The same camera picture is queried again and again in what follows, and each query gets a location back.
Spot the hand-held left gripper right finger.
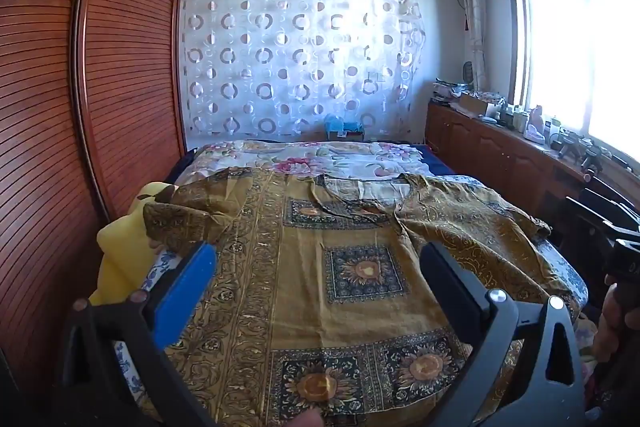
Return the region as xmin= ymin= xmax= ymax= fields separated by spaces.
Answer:
xmin=420 ymin=241 xmax=587 ymax=427

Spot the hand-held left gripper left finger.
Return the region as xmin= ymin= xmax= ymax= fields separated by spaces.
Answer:
xmin=52 ymin=241 xmax=218 ymax=427

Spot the golden brown patterned shirt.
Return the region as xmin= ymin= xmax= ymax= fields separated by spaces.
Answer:
xmin=142 ymin=167 xmax=553 ymax=427

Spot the person's right hand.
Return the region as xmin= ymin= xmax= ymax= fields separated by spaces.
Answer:
xmin=597 ymin=274 xmax=633 ymax=365

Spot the white sheet with blue flowers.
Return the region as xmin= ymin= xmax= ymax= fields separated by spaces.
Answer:
xmin=112 ymin=174 xmax=587 ymax=413

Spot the pale yellow cloth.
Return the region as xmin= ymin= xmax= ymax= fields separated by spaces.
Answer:
xmin=90 ymin=182 xmax=176 ymax=308

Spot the black device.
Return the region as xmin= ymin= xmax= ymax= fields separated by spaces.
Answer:
xmin=552 ymin=132 xmax=608 ymax=172

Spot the navy blue blanket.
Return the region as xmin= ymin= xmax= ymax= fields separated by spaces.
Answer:
xmin=415 ymin=144 xmax=471 ymax=180

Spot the low wooden cabinet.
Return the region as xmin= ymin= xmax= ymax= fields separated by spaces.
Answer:
xmin=425 ymin=101 xmax=606 ymax=218

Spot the pale pink object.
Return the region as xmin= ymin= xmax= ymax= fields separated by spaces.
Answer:
xmin=525 ymin=106 xmax=548 ymax=142

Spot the pink floral blanket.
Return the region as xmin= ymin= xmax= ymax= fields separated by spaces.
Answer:
xmin=175 ymin=139 xmax=433 ymax=185

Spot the group of small jars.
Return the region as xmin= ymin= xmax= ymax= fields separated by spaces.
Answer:
xmin=492 ymin=102 xmax=526 ymax=130

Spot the cardboard box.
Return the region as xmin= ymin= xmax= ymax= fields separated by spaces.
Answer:
xmin=457 ymin=93 xmax=501 ymax=116

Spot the blue tissue pack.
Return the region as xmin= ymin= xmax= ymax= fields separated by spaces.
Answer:
xmin=324 ymin=114 xmax=366 ymax=142

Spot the pile of papers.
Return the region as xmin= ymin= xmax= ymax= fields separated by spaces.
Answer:
xmin=432 ymin=78 xmax=467 ymax=104

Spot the window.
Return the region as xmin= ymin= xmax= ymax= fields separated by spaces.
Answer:
xmin=505 ymin=0 xmax=640 ymax=162

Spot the sheer circle-pattern curtain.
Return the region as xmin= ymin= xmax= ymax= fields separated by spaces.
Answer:
xmin=180 ymin=0 xmax=426 ymax=142

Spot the patterned window curtain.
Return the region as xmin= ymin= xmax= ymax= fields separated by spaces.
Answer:
xmin=456 ymin=0 xmax=488 ymax=92

